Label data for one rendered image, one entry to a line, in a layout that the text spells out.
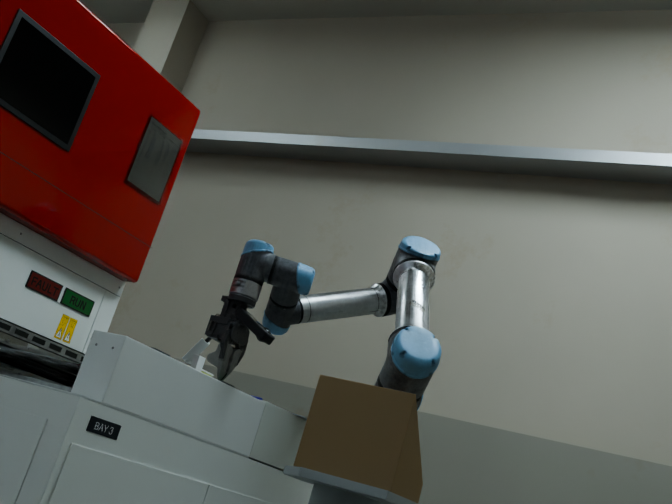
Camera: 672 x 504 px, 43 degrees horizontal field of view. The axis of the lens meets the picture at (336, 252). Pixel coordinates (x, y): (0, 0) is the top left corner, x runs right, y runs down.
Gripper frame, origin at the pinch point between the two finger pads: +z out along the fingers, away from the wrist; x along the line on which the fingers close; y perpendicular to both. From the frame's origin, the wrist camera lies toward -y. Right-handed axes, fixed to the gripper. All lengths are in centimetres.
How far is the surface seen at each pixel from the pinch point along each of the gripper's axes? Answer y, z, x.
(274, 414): -4.0, 3.8, -20.2
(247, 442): -4.0, 13.0, -12.3
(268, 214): 150, -121, -186
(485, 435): 2, -28, -193
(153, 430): -4.1, 17.8, 22.6
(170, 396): -4.1, 9.9, 21.0
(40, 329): 58, -1, 8
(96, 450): -4.3, 25.1, 37.0
